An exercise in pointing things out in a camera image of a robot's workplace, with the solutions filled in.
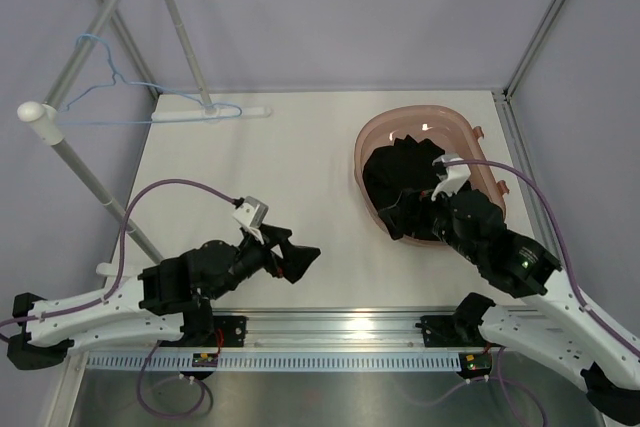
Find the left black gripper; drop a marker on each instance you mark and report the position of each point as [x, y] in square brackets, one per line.
[295, 258]

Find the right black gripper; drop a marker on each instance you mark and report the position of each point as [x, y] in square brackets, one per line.
[411, 201]

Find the black shirt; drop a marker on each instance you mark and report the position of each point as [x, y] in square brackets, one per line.
[407, 164]

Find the light blue wire hanger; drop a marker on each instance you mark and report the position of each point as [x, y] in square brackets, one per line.
[119, 99]

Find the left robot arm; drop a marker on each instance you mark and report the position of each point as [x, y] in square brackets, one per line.
[169, 303]

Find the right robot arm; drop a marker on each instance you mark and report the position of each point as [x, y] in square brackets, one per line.
[594, 351]

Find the pink plastic basin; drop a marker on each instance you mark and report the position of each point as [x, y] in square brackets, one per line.
[446, 128]

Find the grey clothes rack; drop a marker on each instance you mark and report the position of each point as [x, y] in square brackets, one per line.
[53, 230]

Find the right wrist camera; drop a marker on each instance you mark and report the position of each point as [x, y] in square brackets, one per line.
[452, 173]

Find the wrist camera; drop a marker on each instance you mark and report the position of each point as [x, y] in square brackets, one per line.
[249, 213]
[452, 173]

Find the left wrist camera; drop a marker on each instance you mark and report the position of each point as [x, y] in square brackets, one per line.
[249, 213]

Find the aluminium mounting rail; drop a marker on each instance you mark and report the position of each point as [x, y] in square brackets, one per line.
[330, 329]

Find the white slotted cable duct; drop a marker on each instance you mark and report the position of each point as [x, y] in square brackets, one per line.
[242, 361]

